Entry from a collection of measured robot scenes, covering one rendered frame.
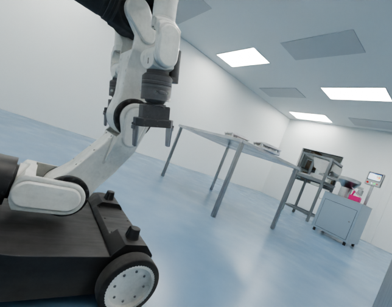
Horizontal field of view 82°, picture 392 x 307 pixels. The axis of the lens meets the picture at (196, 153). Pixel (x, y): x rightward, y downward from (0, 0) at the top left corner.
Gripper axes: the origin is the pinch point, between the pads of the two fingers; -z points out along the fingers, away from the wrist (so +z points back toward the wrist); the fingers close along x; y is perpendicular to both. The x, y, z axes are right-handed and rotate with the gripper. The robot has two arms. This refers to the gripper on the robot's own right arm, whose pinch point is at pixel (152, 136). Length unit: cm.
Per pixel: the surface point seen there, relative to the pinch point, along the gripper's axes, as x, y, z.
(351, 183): 434, 102, -85
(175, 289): 18, 6, -66
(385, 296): 94, -43, -59
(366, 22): 315, 88, 147
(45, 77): -27, 441, 39
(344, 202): 405, 95, -114
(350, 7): 284, 95, 156
